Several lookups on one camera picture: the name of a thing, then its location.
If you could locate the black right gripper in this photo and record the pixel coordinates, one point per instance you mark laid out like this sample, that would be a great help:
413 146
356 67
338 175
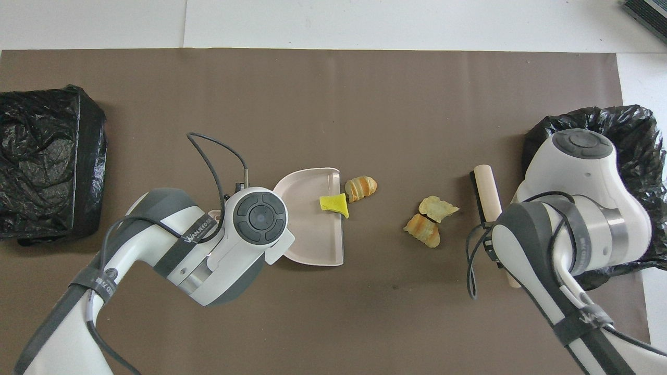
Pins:
494 252

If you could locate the beige hand brush black bristles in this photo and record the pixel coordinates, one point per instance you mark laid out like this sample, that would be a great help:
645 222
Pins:
487 192

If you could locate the golden croissant piece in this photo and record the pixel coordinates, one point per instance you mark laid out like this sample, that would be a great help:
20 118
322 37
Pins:
360 188

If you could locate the small yellow cheese wedge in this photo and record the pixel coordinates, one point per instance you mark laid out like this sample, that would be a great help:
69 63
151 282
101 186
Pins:
335 204

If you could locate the pale pink plastic dustpan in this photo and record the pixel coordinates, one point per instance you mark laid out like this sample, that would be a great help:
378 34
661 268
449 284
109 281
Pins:
312 229

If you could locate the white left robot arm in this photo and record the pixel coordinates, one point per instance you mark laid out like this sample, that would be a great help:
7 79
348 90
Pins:
208 260

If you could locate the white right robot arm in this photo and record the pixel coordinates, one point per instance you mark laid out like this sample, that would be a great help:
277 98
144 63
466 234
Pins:
583 208

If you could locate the open bin with black bag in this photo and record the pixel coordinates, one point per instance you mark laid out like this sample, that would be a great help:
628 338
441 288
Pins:
646 135

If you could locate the pale flaky pastry piece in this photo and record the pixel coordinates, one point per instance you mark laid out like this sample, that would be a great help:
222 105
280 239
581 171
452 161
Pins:
436 208

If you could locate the striped orange croissant piece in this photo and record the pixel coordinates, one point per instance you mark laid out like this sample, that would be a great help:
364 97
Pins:
423 230

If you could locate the brown paper table mat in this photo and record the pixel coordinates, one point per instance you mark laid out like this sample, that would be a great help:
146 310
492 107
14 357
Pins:
312 78

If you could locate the dark ribbed device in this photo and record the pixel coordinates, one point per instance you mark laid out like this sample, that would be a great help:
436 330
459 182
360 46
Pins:
649 13

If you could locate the box wrapped in black bag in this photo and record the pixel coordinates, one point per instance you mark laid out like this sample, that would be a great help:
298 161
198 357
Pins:
47 156

